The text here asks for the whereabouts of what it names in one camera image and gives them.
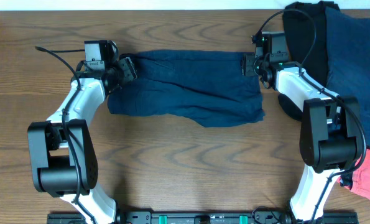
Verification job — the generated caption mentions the navy blue shorts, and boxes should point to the navy blue shorts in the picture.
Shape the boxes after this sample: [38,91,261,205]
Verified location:
[108,50,265,128]

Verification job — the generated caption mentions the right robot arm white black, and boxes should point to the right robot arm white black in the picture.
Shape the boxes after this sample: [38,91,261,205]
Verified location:
[241,53,366,223]

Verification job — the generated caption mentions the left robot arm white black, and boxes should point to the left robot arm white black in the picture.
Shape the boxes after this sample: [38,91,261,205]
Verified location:
[27,57,137,223]

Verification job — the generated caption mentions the black shirt with lettering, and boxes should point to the black shirt with lettering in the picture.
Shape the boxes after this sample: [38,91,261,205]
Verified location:
[282,1,340,86]

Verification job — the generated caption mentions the dark blue garment in pile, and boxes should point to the dark blue garment in pile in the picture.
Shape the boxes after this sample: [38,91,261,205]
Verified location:
[325,9,370,147]

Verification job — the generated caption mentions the black mounting rail with clamps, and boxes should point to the black mounting rail with clamps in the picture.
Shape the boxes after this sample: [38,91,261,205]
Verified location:
[46,207,359,224]

